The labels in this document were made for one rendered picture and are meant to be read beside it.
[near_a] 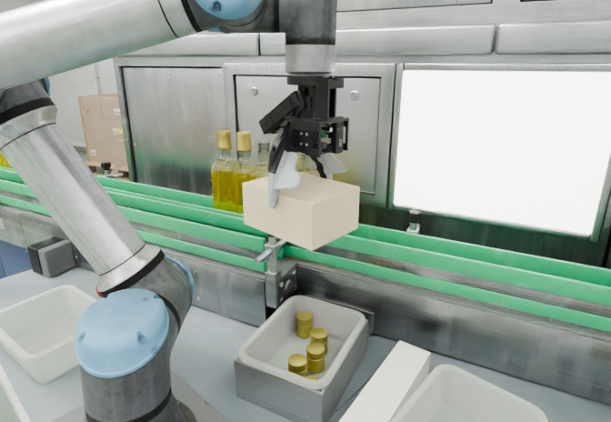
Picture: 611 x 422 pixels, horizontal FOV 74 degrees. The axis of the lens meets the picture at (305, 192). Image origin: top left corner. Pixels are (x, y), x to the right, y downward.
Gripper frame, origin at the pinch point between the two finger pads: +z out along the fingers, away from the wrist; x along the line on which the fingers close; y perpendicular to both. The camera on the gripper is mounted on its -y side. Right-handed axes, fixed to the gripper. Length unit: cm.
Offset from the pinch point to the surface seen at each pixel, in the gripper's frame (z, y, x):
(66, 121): 71, -648, 165
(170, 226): 16.1, -40.0, -3.0
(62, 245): 28, -75, -18
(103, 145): 77, -456, 141
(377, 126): -7.4, -6.8, 33.7
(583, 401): 35, 43, 28
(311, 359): 30.3, 4.4, -1.5
